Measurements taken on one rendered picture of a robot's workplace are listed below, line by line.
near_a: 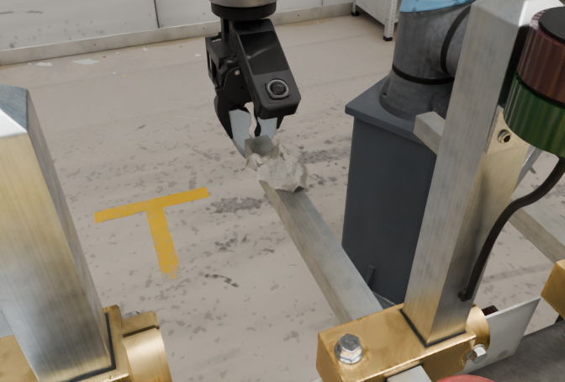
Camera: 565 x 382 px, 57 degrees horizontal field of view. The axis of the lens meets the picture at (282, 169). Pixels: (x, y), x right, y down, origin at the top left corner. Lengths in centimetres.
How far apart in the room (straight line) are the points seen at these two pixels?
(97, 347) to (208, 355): 118
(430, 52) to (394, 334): 77
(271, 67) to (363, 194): 84
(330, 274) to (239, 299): 109
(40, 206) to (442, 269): 26
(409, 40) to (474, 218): 83
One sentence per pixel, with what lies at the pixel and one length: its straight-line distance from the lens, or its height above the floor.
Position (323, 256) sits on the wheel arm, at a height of 86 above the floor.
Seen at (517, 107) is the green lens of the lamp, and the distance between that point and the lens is 26.
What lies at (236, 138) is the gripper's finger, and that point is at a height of 86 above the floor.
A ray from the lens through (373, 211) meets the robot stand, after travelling 136.
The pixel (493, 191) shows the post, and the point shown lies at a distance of 34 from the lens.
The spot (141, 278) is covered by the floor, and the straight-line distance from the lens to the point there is 166.
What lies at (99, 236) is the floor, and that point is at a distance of 183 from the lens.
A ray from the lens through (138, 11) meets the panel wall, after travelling 303.
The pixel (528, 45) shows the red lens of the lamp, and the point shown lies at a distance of 26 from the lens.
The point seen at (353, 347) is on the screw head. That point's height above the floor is 88.
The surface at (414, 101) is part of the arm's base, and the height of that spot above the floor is 65.
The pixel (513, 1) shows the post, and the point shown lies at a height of 113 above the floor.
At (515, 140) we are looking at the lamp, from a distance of 31.
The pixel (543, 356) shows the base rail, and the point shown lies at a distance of 68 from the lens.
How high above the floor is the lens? 122
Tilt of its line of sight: 38 degrees down
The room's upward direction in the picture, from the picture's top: straight up
